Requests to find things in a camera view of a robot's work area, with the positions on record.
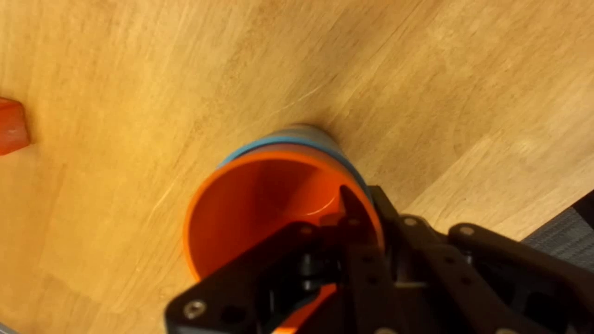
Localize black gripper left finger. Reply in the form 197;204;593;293
164;183;398;334

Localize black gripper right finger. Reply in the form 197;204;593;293
368;183;594;334

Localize small red block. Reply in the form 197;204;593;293
0;96;32;156

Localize blue plastic cup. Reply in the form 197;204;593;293
221;122;368;187

